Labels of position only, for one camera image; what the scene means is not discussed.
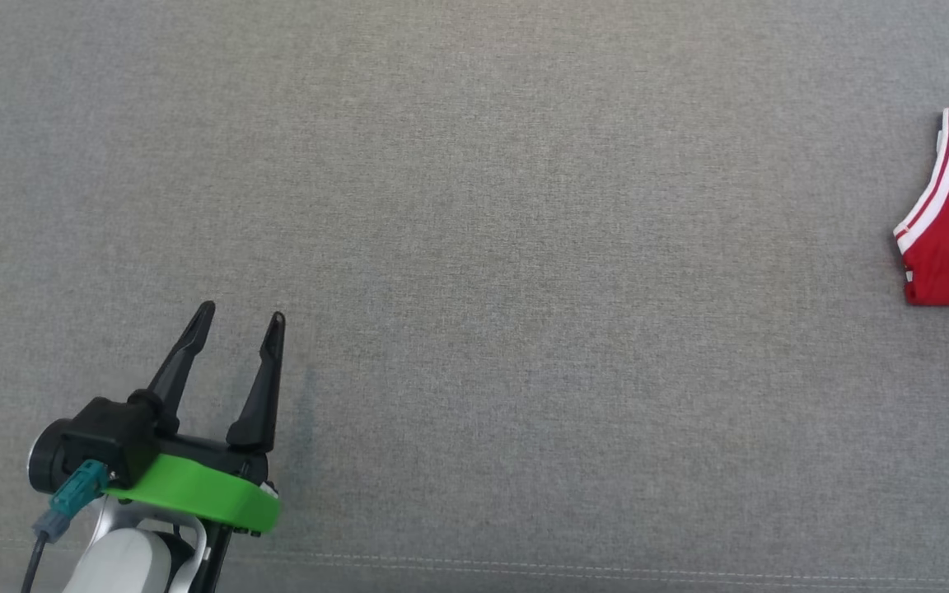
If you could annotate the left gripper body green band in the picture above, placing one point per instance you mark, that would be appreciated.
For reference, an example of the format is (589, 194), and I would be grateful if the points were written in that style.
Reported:
(211, 494)

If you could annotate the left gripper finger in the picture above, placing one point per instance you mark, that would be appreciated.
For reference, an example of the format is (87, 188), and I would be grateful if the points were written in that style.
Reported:
(174, 387)
(260, 412)

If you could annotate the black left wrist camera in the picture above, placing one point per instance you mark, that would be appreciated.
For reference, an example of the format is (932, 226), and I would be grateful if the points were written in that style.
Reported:
(104, 436)

